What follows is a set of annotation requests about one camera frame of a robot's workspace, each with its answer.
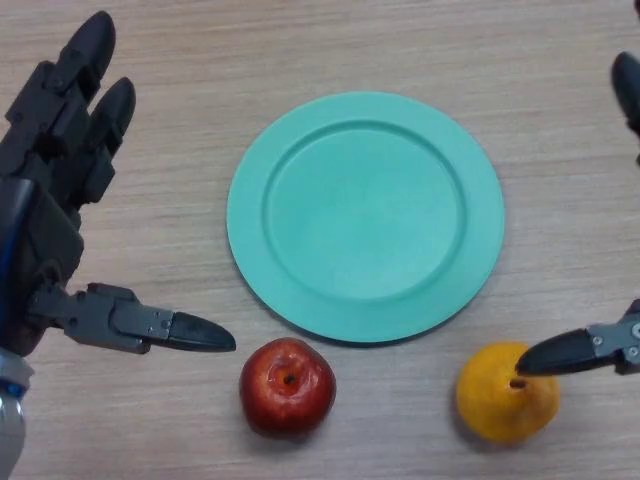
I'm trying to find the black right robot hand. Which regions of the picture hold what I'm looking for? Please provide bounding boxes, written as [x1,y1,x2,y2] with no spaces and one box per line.
[514,0,640,377]

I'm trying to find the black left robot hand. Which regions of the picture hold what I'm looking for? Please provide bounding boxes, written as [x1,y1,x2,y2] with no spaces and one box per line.
[0,10,237,359]

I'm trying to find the red apple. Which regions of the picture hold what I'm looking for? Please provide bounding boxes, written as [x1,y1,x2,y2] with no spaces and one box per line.
[238,337,337,439]

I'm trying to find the green round plate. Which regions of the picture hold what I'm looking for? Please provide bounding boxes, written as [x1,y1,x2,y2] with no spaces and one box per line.
[226,90,506,346]

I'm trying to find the yellow pear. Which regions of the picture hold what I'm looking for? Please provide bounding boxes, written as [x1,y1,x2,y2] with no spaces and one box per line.
[454,341,560,445]

